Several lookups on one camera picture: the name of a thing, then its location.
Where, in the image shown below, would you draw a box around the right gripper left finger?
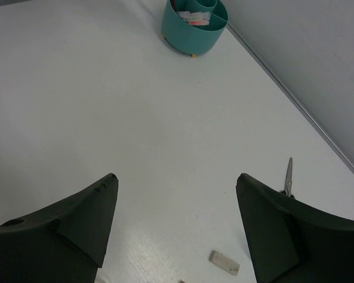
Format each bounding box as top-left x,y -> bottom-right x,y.
0,173 -> 119,282

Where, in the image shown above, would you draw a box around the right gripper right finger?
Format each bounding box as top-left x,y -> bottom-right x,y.
236,173 -> 354,282

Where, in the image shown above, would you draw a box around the pink pen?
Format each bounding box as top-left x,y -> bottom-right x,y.
177,11 -> 211,21

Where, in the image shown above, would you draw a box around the orange red pen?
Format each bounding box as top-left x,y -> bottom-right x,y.
187,19 -> 209,26

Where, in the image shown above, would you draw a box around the lower black scissors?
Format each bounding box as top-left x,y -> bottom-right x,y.
280,157 -> 294,199

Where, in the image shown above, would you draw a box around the white eraser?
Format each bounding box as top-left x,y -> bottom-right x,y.
209,251 -> 240,276

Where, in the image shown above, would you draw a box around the teal divided pen holder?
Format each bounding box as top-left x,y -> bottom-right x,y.
161,1 -> 228,57

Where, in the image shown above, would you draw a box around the aluminium table frame rail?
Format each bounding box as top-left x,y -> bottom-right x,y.
227,23 -> 354,174

